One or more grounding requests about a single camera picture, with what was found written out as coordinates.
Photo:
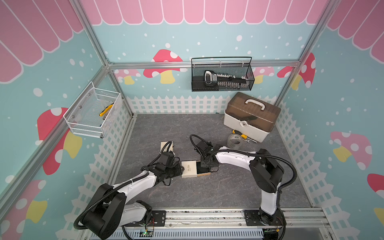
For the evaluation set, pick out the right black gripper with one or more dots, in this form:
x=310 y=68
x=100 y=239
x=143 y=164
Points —
x=202 y=165

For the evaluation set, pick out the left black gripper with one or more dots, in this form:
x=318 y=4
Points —
x=178 y=168

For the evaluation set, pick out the cream tan-drawer jewelry box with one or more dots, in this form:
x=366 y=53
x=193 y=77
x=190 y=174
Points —
x=194 y=169

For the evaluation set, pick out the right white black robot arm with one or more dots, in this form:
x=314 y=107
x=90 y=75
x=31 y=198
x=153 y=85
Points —
x=271 y=173

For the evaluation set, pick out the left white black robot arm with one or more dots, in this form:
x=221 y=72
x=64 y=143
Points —
x=109 y=209

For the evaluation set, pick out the clear tape roll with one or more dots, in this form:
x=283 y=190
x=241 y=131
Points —
x=234 y=141

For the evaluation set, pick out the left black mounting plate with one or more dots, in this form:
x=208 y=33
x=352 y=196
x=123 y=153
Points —
x=154 y=219

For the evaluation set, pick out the black mounting plate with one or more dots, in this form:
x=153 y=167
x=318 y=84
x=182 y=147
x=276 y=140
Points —
x=255 y=217
x=154 y=219

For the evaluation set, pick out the brown lid white toolbox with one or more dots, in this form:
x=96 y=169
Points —
x=250 y=116

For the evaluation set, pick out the small green circuit board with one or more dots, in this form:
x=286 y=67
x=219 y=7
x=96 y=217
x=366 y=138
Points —
x=146 y=234

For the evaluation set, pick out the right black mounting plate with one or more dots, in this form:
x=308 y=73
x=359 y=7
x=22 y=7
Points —
x=255 y=217

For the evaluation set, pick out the black socket bit set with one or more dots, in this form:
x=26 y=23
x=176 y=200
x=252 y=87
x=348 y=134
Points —
x=222 y=81

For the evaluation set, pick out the yellow black utility knife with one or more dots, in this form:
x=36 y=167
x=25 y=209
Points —
x=106 y=110

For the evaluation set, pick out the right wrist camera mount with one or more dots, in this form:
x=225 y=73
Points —
x=204 y=148

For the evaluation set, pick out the black wire wall basket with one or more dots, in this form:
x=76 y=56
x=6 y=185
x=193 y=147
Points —
x=237 y=66

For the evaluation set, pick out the white wire wall basket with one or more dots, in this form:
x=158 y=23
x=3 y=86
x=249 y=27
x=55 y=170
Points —
x=83 y=117

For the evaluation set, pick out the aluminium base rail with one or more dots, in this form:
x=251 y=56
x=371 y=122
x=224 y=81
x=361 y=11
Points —
x=230 y=224

